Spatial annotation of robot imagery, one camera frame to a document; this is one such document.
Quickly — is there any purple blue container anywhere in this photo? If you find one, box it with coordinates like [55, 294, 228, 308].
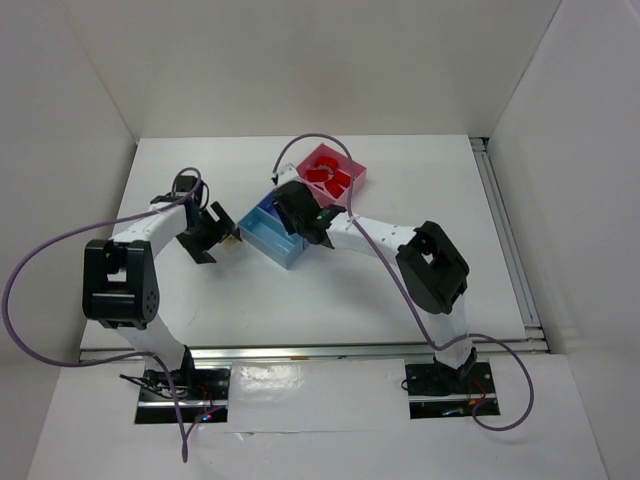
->
[257, 190, 281, 222]

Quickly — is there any large pink container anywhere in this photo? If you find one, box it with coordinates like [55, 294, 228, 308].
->
[296, 143, 367, 207]

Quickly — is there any tan lego brick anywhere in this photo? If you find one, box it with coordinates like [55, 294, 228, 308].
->
[224, 236, 242, 251]

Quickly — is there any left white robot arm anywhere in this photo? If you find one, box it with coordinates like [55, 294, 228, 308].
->
[82, 167, 241, 389]

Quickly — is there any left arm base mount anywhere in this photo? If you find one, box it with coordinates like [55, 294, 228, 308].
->
[119, 366, 231, 425]

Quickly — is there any red round flower lego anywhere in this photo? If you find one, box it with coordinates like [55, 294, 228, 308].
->
[314, 155, 339, 172]

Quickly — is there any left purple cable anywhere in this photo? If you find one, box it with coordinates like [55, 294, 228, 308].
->
[3, 167, 214, 464]

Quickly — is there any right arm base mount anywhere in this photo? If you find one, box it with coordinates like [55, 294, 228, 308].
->
[400, 362, 500, 420]

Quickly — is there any aluminium right rail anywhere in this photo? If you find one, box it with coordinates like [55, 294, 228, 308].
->
[469, 137, 549, 352]

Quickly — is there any red lego brick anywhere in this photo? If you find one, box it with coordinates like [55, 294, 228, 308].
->
[306, 168, 329, 183]
[324, 181, 344, 199]
[333, 171, 352, 188]

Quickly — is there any aluminium rail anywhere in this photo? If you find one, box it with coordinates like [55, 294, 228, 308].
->
[469, 137, 549, 352]
[79, 341, 451, 364]

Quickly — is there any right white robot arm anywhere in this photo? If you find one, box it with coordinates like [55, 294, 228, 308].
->
[274, 180, 477, 383]

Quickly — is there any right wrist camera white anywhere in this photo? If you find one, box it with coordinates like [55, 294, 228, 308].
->
[271, 163, 300, 188]

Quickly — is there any light blue container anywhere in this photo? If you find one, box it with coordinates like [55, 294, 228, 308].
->
[239, 207, 304, 269]

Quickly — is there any aluminium front rail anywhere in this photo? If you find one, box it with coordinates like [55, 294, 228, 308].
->
[79, 341, 451, 364]

